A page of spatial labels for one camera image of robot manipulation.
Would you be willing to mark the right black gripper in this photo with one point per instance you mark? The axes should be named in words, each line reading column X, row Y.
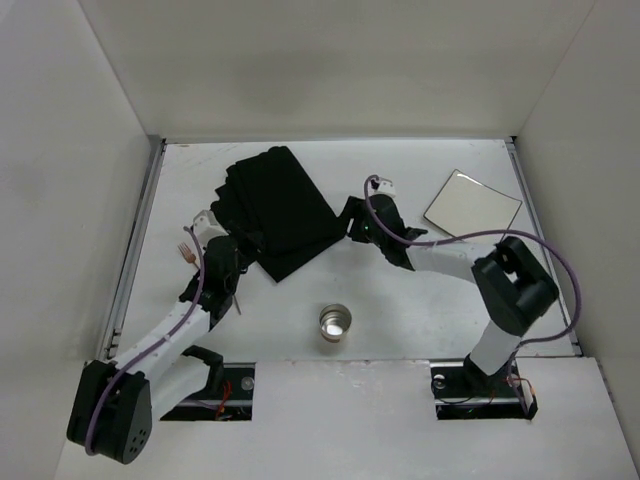
column 354, row 215

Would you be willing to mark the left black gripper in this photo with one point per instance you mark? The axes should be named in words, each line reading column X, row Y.
column 240, row 240

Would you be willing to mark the black cloth placemat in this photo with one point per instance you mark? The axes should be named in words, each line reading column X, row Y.
column 281, row 217

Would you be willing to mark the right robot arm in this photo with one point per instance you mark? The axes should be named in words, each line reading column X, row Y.
column 515, row 288

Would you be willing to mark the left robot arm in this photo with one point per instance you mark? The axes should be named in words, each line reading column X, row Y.
column 167, row 373

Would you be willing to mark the silver knife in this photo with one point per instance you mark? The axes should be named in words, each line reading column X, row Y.
column 237, row 305

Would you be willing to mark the copper fork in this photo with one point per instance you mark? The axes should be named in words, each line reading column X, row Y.
column 188, row 255

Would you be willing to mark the metal cup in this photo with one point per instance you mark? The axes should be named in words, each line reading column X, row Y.
column 334, row 322

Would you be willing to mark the square white plate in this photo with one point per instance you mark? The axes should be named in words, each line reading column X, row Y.
column 465, row 205

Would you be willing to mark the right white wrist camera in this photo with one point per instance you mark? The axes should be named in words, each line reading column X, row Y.
column 383, row 186

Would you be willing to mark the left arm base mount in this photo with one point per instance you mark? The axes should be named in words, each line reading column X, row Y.
column 231, row 402

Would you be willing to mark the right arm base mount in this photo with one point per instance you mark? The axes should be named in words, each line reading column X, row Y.
column 505, row 397

